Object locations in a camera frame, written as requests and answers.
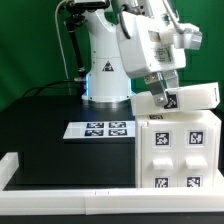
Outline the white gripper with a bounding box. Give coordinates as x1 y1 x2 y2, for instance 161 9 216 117
117 14 186 107

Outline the white cabinet top block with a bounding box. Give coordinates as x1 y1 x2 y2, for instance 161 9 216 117
131 82 220 116

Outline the white cabinet body box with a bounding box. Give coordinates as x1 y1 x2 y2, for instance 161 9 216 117
135 110 221 188

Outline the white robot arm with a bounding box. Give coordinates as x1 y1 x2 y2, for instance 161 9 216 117
67 0 186 108

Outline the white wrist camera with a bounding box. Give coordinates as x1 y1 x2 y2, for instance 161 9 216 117
159 23 203 52

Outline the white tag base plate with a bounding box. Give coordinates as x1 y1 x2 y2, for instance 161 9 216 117
63 121 135 140

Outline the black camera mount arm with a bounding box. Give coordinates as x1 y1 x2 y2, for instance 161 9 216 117
65 0 110 79

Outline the white cable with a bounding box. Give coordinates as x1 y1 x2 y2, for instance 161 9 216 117
54 0 73 96

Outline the black cable bundle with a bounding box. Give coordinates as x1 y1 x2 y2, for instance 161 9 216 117
21 79 88 98

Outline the white U-shaped fence frame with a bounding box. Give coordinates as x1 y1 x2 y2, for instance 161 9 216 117
0 153 224 215

